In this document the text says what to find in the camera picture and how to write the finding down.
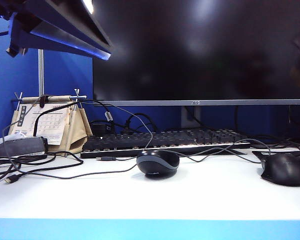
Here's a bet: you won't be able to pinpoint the large black computer monitor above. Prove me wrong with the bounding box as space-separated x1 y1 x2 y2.
92 0 300 107

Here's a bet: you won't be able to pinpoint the black and grey mouse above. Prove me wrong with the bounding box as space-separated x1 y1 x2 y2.
136 149 181 179

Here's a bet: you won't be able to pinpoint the black rectangular hub box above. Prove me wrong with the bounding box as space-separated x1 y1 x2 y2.
0 136 50 158

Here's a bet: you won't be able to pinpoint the thick black tagged cable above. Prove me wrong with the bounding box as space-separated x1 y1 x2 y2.
33 99 116 137

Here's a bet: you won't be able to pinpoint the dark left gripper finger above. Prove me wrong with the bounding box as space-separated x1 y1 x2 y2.
39 0 112 50
29 21 112 61

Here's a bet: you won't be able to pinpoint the black mechanical keyboard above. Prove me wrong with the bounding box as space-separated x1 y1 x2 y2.
80 127 252 160

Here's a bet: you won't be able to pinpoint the all black mouse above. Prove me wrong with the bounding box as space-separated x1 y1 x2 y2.
261 152 300 188

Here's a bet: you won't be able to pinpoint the aluminium partition post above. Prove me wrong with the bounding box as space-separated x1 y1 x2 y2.
37 48 45 97

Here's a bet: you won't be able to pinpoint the black cable with USB plug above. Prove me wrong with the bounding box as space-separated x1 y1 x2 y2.
0 149 85 186

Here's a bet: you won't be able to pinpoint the beige canvas desk calendar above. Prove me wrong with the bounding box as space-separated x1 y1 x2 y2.
8 88 94 157

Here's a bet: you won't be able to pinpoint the grey monitor stand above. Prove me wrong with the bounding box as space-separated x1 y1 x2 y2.
181 106 202 130

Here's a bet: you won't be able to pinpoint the grey wavy cable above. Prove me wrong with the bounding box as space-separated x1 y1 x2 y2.
177 138 273 165

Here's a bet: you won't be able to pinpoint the thin grey mouse cable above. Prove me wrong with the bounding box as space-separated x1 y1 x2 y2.
2 99 155 180

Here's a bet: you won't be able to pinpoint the black looped cable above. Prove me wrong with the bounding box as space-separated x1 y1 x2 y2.
114 112 161 135

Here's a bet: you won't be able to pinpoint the ceiling light panel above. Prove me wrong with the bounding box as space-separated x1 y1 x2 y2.
82 0 94 15

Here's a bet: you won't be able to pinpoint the black power adapter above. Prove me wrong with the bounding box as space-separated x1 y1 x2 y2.
91 120 115 137

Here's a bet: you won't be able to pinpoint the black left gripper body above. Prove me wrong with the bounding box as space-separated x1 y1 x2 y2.
0 0 46 58

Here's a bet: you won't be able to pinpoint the black tangled desk cables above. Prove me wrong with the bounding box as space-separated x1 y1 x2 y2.
0 153 58 176

